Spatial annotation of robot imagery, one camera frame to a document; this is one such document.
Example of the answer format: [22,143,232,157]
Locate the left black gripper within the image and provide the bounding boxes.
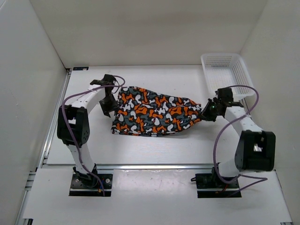
[99,93,119,117]

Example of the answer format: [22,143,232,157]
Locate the orange camouflage shorts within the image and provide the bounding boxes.
[111,86,202,137]

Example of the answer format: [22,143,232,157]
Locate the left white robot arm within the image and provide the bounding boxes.
[57,74,119,188]

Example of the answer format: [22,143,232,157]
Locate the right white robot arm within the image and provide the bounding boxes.
[200,86,276,188]

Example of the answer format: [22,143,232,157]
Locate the white plastic mesh basket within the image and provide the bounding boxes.
[201,53,255,101]

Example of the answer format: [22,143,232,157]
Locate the dark corner label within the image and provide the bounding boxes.
[73,67,89,71]

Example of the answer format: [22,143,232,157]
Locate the left aluminium rail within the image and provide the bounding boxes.
[36,68,72,170]

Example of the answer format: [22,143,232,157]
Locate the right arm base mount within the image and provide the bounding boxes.
[190,167,242,198]

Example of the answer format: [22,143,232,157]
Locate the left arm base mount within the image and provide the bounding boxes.
[69,166,113,197]

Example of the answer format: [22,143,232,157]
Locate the front aluminium rail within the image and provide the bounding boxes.
[44,163,216,170]

